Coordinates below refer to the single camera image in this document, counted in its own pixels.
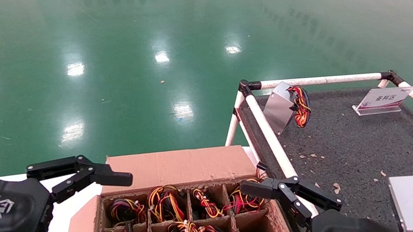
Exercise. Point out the brown cardboard divider box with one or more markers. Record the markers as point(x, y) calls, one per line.
point(180, 166)

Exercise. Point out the thin white brace pipe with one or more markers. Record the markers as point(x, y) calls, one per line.
point(246, 136)

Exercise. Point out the black pipe corner connector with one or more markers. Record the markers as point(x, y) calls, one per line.
point(391, 77)
point(246, 86)

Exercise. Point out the clear acrylic sign holder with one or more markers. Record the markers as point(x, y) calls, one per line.
point(384, 99)

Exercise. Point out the long white frame pipe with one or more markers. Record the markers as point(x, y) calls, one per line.
point(270, 137)

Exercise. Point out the white frame leg pipe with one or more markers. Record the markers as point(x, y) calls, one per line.
point(233, 127)

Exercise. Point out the short white frame pipe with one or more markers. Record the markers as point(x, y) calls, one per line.
point(383, 83)

